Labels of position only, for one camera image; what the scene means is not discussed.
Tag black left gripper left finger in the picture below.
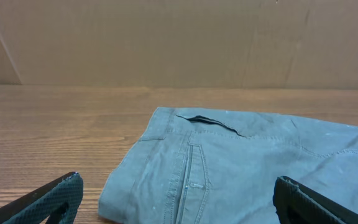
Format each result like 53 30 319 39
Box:
0 172 84 224

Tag grey shorts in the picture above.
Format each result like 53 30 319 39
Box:
98 108 358 223

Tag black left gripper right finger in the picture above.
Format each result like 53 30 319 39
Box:
273 176 358 224

